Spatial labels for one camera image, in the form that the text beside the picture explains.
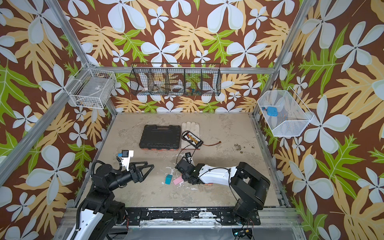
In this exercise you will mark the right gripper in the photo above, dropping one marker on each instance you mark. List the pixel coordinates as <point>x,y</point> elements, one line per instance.
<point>184,167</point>

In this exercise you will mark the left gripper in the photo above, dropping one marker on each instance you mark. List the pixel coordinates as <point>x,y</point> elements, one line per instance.
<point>139,176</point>

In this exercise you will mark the pink block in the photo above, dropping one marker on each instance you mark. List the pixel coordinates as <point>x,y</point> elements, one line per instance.
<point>178,180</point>

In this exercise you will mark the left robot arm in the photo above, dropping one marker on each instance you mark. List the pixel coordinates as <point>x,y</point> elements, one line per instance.
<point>99,212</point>

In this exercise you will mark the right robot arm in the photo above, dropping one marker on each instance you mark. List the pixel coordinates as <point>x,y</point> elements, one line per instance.
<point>249,184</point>

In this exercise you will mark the teal block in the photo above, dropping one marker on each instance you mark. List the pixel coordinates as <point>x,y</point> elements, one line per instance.
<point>168,179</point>

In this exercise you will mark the black charging board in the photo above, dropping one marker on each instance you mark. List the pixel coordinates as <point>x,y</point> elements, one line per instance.
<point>192,139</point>

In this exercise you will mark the black red tool case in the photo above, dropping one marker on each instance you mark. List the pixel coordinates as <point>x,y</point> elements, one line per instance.
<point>157,137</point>

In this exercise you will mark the beige work glove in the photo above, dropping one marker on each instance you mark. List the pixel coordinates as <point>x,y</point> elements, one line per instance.
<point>194,128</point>

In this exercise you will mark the blue object in basket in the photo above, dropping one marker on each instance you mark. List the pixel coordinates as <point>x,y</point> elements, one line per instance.
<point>272,111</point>

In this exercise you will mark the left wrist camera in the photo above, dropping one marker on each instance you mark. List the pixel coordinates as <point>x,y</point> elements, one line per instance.
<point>124,158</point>

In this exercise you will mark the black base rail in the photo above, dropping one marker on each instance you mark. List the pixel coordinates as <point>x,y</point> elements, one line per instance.
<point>226,216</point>

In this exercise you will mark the black wire basket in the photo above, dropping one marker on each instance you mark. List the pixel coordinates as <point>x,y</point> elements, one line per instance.
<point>194,79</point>

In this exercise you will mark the white wire basket left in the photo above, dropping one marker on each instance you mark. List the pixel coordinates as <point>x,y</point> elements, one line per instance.
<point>91,87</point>

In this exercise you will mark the white wire basket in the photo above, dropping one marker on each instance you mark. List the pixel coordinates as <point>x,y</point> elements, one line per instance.
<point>294,115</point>
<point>91,87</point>

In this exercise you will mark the white wire basket right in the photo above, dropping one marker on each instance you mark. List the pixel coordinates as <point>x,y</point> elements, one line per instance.
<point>294,115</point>

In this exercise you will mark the aluminium frame post left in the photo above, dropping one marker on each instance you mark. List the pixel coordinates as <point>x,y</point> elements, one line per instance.
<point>75,43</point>

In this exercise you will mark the aluminium frame post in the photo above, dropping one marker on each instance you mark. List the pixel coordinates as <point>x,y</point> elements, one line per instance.
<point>75,43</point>
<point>286,47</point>

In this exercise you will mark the aluminium frame post right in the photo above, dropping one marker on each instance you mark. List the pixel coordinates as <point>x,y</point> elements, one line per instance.
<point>286,47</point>

